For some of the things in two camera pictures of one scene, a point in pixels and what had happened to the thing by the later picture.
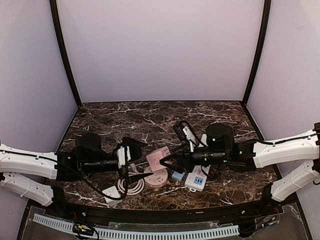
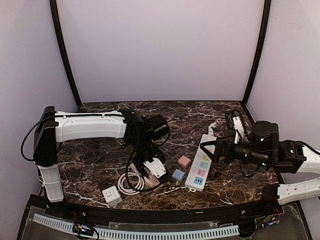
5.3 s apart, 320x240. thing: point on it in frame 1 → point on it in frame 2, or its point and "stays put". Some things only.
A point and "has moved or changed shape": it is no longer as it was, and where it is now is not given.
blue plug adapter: (178, 176) stays put
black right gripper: (183, 161) → (223, 148)
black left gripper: (124, 168) → (144, 169)
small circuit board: (82, 229) stays put
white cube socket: (113, 192) stays put
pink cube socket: (154, 158) has moved or changed shape
